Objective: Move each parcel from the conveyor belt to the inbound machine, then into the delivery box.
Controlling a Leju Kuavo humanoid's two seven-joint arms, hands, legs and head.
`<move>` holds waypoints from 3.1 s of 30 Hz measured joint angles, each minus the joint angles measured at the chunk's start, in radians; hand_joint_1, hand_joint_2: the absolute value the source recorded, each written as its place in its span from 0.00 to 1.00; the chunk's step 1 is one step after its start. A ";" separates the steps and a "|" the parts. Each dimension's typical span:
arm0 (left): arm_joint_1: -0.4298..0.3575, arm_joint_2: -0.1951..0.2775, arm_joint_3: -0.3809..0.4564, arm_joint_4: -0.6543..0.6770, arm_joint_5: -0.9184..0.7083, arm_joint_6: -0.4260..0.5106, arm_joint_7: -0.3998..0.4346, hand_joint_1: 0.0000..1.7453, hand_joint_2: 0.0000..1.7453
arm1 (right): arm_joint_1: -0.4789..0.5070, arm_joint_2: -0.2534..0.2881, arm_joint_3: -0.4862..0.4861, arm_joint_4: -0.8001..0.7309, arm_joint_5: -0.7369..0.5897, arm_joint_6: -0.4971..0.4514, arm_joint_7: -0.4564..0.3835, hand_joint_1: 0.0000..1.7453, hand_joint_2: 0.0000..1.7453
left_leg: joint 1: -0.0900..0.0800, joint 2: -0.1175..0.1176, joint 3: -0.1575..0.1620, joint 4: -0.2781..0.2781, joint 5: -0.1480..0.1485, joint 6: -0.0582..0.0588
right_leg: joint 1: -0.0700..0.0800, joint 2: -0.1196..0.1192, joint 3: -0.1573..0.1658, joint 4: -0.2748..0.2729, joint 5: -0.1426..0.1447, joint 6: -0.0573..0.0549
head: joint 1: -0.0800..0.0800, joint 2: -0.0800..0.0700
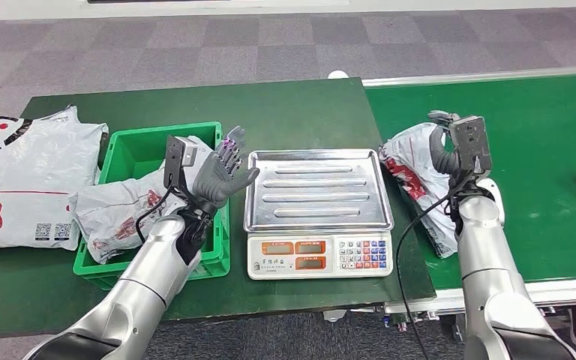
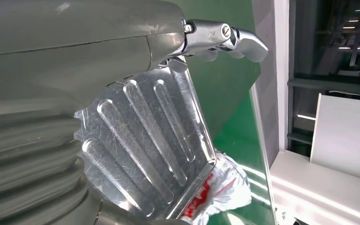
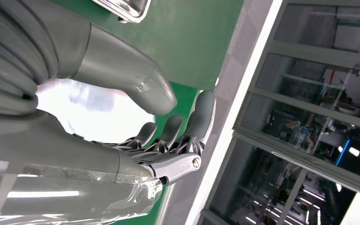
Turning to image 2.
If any dark metal shelf rack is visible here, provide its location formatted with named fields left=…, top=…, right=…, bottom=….
left=287, top=0, right=360, bottom=158

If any long grey parcel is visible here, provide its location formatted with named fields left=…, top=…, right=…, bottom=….
left=180, top=150, right=253, bottom=225

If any white board panel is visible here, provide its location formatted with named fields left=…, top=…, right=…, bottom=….
left=309, top=93, right=360, bottom=184

